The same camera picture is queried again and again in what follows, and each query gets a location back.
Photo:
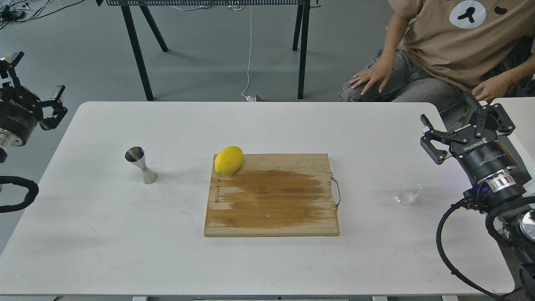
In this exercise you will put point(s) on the small clear glass beaker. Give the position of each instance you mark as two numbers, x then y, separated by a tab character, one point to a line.
409	192

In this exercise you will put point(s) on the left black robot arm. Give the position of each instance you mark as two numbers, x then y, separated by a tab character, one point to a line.
14	185

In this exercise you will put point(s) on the person right hand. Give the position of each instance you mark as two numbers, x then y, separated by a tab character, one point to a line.
378	73

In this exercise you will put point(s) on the steel double jigger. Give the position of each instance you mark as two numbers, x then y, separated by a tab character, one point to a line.
136	156

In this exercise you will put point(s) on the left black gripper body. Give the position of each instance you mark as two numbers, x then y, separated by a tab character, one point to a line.
19	113

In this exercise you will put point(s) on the person left hand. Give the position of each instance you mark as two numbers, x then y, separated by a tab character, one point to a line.
492	88

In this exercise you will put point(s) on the black metal frame table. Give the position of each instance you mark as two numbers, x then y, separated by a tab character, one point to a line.
177	37

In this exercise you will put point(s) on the yellow lemon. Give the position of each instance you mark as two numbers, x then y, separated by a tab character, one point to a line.
228	161

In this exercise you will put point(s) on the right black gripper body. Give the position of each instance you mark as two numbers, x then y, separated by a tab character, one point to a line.
481	157

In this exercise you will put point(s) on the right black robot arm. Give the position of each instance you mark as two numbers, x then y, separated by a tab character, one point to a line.
494	192

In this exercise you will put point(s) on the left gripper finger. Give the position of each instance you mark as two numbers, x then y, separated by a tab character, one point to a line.
7	68
58	110

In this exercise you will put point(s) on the wooden cutting board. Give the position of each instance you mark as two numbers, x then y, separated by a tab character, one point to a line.
273	195

